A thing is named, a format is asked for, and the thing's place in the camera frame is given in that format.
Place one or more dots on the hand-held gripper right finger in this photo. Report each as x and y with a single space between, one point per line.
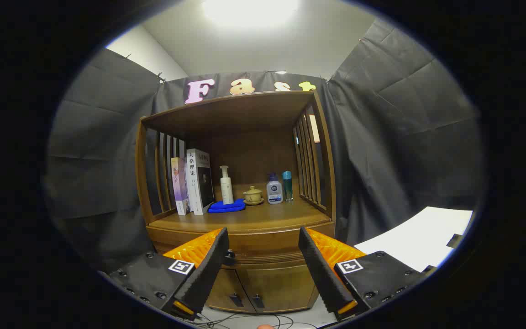
322 274

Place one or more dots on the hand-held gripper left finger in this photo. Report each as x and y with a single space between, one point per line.
208 274

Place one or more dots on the wooden drawer with black knob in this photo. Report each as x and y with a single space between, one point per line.
263 242

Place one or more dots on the wooden cabinet door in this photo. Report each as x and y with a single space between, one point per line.
231 288
281 288

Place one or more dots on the wooden countertop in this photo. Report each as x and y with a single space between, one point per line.
267 217

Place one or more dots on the brown wooden cabinet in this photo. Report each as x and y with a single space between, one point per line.
263 137

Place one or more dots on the blue folded cloth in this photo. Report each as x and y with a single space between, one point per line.
226 207

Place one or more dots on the white pump bottle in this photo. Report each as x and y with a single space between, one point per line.
227 189

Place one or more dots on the yellow ceramic lidded cup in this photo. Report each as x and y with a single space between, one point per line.
253 196

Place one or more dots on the purple book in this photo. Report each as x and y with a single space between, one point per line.
179 187

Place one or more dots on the white and black book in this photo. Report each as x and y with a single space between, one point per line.
193 183

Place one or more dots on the teal slim bottle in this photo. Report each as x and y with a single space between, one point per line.
287 187

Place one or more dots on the white bottle with blue cap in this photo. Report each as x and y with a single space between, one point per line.
274 192

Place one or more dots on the white table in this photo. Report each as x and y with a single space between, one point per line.
423 237

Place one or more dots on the black backdrop cloth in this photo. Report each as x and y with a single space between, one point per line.
107 160

